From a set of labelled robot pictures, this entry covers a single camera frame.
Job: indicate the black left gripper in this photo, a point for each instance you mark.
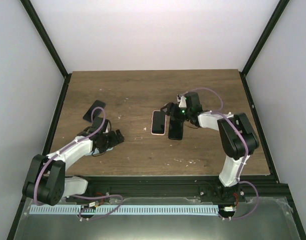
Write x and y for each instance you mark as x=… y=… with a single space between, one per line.
x=114 y=141

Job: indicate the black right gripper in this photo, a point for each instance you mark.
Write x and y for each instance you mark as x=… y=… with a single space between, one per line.
x=173 y=114

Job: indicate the pink phone case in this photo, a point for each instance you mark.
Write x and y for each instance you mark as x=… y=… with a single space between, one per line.
x=152 y=130

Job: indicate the black phone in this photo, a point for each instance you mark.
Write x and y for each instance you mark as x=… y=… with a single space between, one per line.
x=175 y=131

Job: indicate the dark blue phone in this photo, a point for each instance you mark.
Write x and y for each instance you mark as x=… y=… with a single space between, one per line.
x=94 y=111

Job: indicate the light blue phone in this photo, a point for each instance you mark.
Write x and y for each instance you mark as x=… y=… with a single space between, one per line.
x=101 y=151

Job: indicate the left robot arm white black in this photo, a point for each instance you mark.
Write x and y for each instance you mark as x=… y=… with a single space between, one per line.
x=46 y=181

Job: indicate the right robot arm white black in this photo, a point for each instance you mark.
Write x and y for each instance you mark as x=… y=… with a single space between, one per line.
x=237 y=135

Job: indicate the light blue slotted strip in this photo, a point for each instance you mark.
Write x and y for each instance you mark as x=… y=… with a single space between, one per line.
x=61 y=209

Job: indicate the metal front plate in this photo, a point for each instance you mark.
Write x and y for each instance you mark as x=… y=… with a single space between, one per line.
x=264 y=218

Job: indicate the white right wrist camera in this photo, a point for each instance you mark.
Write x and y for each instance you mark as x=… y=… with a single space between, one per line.
x=181 y=99

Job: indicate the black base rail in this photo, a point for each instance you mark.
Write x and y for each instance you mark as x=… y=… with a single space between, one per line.
x=207 y=188

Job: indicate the black frame post right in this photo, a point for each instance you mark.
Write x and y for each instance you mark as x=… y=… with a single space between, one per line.
x=273 y=20

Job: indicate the black frame post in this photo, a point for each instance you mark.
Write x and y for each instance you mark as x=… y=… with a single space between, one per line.
x=33 y=15
x=273 y=20

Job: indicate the black frame post left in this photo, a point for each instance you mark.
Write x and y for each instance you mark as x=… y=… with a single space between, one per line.
x=33 y=15

